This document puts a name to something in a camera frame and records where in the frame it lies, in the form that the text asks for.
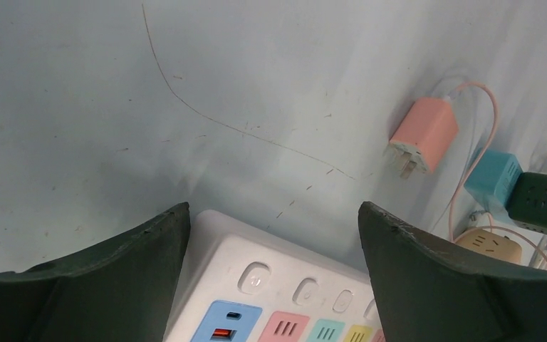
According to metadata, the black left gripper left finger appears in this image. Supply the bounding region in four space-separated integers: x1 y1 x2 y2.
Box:
0 202 191 341

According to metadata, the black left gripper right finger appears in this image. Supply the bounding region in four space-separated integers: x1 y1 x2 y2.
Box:
358 202 547 341

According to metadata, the beige cube socket adapter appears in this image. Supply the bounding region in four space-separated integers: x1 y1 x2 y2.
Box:
455 229 522 264

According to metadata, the white multicolour power strip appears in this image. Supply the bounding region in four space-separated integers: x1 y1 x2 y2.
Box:
164 210 385 341

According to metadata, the teal blue power strip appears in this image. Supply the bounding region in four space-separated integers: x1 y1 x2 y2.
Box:
464 150 523 213

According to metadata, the dark green dragon adapter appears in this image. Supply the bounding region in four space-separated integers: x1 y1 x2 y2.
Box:
506 172 547 235

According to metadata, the pink usb charger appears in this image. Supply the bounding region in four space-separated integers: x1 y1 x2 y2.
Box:
389 97 459 179

